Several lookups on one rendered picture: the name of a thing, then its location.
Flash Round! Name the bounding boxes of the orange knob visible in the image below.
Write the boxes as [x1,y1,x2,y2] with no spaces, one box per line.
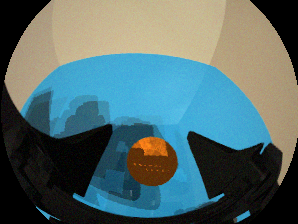
[126,137,178,186]

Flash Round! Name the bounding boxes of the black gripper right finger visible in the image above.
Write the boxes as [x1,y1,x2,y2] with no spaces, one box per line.
[188,131,265,200]

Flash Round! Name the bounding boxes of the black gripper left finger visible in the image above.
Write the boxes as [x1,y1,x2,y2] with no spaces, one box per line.
[27,124,112,197]

